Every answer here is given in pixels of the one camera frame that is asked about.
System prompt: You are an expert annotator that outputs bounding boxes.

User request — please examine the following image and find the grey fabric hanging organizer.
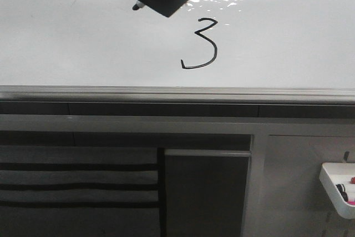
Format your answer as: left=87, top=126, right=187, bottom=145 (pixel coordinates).
left=1, top=145, right=166, bottom=236

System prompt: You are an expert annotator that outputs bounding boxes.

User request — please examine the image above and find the black marker in tray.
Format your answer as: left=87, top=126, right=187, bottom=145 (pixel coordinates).
left=336, top=184, right=348, bottom=202

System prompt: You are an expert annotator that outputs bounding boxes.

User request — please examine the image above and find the white whiteboard with frame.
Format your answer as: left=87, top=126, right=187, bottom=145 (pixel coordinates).
left=1, top=0, right=354, bottom=103

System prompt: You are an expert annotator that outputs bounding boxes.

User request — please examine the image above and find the white wall-mounted tray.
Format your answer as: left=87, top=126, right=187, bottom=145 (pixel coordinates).
left=319, top=162, right=354, bottom=219

